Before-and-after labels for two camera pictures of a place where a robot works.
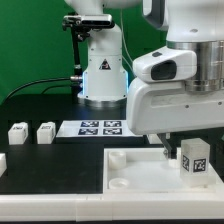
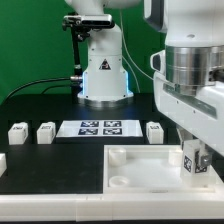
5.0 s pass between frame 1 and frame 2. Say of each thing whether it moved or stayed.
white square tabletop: stayed
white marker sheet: stayed
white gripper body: moved
